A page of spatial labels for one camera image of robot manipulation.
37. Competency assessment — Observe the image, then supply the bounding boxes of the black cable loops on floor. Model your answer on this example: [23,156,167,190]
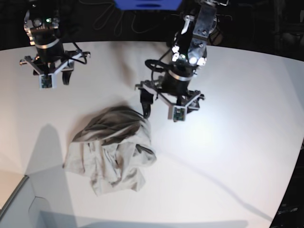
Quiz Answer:
[92,0,167,36]

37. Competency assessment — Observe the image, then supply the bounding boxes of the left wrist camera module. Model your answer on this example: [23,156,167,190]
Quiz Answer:
[168,105,187,122]

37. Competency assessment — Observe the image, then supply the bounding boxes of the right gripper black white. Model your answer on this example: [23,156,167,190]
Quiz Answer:
[19,38,91,75]

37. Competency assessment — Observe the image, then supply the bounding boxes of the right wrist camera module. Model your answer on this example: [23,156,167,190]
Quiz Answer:
[39,74,57,89]

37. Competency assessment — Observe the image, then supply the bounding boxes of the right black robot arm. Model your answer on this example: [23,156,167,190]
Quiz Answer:
[20,10,204,122]

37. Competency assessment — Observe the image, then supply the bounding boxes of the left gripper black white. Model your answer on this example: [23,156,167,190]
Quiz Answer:
[135,70,205,108]

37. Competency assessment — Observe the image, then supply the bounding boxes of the grey t-shirt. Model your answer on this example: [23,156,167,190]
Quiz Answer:
[63,106,157,196]

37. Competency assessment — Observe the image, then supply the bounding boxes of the blue box at top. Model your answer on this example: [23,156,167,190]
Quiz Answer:
[114,0,182,10]

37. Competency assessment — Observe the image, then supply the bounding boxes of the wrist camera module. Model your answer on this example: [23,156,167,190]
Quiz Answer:
[39,74,57,89]
[168,105,187,122]

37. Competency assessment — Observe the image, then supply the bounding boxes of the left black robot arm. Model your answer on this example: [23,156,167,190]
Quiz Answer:
[24,0,219,118]

